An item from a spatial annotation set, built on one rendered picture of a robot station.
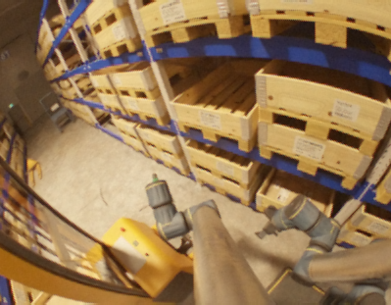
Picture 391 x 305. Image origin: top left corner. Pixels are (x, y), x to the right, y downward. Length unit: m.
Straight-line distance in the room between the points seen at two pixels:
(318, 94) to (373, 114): 0.33
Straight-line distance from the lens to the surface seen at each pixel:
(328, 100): 1.04
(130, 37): 1.77
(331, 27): 0.92
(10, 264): 0.83
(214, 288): 0.24
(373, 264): 0.49
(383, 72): 1.06
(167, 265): 1.50
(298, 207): 0.69
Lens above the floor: 2.25
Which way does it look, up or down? 42 degrees down
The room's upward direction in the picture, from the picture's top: 18 degrees counter-clockwise
